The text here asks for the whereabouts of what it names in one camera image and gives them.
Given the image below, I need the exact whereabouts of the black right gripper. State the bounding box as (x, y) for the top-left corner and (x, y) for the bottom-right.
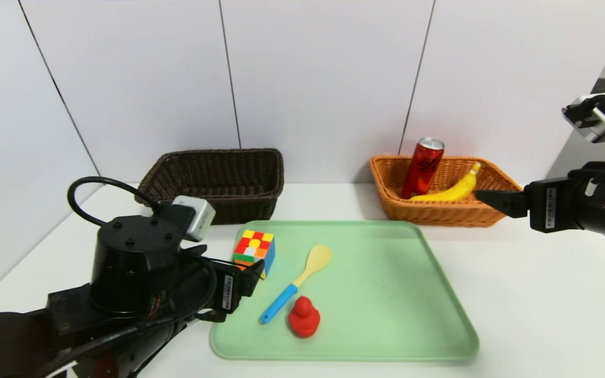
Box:
(475, 177), (605, 243)

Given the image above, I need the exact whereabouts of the yellow banana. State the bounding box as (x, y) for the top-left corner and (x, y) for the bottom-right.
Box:
(410, 162), (482, 202)

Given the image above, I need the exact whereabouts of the red soda can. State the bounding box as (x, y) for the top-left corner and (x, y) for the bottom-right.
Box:
(401, 137), (445, 200)

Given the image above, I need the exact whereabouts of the red rubber duck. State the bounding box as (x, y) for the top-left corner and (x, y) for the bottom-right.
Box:
(288, 296), (321, 338)

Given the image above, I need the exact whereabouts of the colourful puzzle cube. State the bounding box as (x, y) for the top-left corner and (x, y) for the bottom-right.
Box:
(233, 230), (276, 279)

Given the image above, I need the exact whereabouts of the orange wicker basket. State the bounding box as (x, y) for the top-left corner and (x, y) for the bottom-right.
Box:
(370, 154), (524, 227)

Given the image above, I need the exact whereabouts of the dark brown wicker basket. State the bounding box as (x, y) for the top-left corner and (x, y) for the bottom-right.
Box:
(134, 148), (285, 226)

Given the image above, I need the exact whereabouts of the light green plastic tray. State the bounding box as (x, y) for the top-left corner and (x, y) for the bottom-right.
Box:
(210, 220), (481, 362)

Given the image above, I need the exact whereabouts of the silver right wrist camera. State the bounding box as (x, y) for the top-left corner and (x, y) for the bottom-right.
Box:
(561, 93), (605, 143)

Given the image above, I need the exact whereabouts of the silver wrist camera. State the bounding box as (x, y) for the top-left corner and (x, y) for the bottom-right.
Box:
(561, 93), (605, 143)
(172, 196), (216, 242)

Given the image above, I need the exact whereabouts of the wooden spoon with blue handle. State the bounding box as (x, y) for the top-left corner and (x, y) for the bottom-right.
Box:
(260, 245), (333, 325)

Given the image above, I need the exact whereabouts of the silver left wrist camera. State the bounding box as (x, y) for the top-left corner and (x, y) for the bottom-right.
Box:
(172, 196), (216, 242)

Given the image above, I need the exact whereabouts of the black left camera cable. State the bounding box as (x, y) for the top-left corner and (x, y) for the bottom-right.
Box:
(67, 177), (162, 226)

